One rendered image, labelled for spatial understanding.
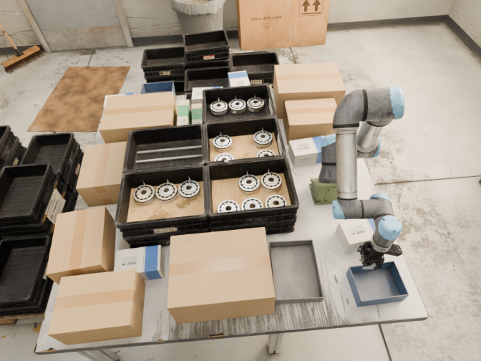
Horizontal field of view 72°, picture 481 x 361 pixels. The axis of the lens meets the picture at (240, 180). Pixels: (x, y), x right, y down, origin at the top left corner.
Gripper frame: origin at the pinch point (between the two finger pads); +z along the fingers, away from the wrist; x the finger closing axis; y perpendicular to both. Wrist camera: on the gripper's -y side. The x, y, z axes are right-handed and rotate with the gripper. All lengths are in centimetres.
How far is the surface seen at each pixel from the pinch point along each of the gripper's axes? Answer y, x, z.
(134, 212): 103, -37, -8
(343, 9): -106, -339, 50
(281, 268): 37.7, -6.2, 4.9
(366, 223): -3.6, -18.5, -3.7
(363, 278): 3.3, 3.2, 4.8
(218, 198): 63, -40, -8
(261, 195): 42, -39, -8
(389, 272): -9.0, 2.2, 4.8
